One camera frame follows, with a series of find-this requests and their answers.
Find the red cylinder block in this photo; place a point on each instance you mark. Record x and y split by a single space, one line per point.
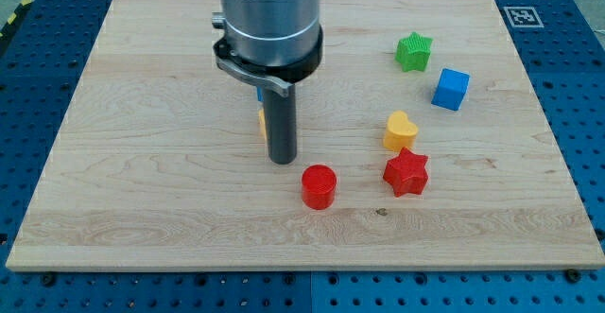
319 184

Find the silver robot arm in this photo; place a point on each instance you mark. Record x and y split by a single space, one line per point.
271 45

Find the black clamp ring with lever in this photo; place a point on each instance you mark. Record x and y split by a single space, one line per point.
277 79

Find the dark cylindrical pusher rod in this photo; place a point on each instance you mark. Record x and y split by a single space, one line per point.
280 124

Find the blue cube block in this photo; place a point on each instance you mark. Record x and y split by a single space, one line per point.
451 89

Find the yellow heart block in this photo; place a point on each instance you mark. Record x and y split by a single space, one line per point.
400 132

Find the yellow block behind rod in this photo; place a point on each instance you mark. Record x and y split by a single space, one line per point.
262 123

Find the white fiducial marker tag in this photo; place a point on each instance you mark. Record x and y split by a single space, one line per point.
523 17

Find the blue block behind rod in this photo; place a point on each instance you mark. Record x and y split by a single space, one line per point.
259 94

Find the wooden board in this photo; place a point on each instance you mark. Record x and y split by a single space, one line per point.
159 164

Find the green star block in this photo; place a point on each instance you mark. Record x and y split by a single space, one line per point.
413 52

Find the red star block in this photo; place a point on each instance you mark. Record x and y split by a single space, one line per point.
406 173

